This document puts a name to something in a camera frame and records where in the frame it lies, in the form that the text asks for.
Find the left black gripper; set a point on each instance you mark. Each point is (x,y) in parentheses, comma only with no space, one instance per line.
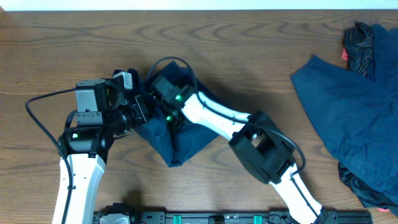
(137,105)

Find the navy blue shorts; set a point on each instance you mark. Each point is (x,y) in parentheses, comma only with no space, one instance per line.
(175,147)

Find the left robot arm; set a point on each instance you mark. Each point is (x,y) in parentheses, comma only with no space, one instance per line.
(106,108)

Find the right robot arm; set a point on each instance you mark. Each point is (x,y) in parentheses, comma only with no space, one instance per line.
(264,151)

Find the red garment piece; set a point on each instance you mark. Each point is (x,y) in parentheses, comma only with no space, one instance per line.
(344,55)

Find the navy blue garment pile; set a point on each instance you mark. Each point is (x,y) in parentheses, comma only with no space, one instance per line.
(356,118)

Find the black patterned garment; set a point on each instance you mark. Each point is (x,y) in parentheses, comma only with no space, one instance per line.
(359,47)

